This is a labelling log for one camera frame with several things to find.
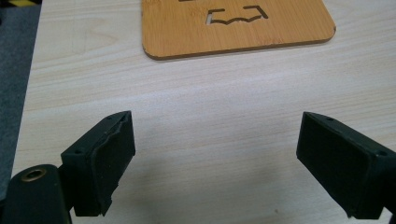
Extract bamboo board with cutouts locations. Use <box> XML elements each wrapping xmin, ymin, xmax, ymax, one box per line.
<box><xmin>141</xmin><ymin>0</ymin><xmax>337</xmax><ymax>62</ymax></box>

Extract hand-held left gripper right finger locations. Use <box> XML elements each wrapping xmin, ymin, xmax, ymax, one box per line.
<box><xmin>295</xmin><ymin>111</ymin><xmax>396</xmax><ymax>220</ymax></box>

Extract black stand base hazard striped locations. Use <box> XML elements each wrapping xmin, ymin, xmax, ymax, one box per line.
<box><xmin>7</xmin><ymin>0</ymin><xmax>43</xmax><ymax>7</ymax></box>

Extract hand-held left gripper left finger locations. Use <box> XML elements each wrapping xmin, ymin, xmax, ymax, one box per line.
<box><xmin>60</xmin><ymin>110</ymin><xmax>136</xmax><ymax>217</ymax></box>

